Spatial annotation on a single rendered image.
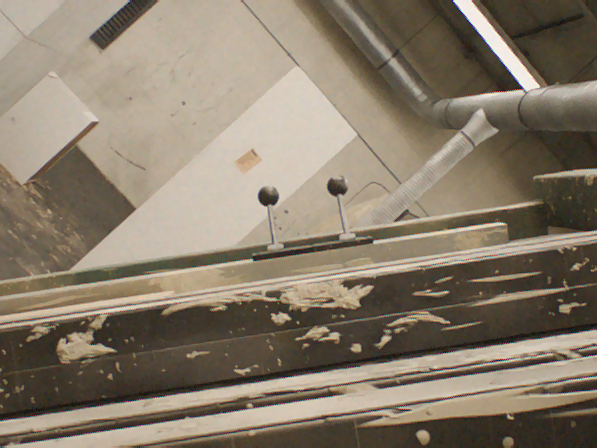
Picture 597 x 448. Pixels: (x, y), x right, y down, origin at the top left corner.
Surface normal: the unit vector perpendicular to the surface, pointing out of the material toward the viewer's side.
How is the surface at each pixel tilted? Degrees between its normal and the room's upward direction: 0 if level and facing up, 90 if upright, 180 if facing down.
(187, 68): 90
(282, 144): 90
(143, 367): 90
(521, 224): 90
